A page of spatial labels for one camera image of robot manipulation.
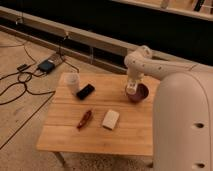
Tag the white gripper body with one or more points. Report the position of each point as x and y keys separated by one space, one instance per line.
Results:
x=134 y=78

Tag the white plastic bottle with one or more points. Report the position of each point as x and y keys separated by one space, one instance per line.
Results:
x=131 y=88

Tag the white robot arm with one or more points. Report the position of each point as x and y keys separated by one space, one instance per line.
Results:
x=182 y=110

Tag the dark red ceramic bowl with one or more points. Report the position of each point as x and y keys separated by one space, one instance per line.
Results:
x=141 y=93

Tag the white rectangular box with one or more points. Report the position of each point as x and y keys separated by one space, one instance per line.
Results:
x=110 y=119

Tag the black smartphone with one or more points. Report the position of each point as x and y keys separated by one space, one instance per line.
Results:
x=87 y=90

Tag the wooden table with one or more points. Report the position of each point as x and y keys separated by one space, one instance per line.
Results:
x=132 y=134

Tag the red pocket knife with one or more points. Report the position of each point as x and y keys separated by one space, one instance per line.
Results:
x=84 y=119

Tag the translucent plastic cup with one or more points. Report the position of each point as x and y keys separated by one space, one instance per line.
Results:
x=72 y=82

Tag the black power adapter box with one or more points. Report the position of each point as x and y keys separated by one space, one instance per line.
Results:
x=46 y=66

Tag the metal table leg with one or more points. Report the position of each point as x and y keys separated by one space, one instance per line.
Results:
x=60 y=158

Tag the small black plug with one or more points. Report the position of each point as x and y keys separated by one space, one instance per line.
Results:
x=22 y=67

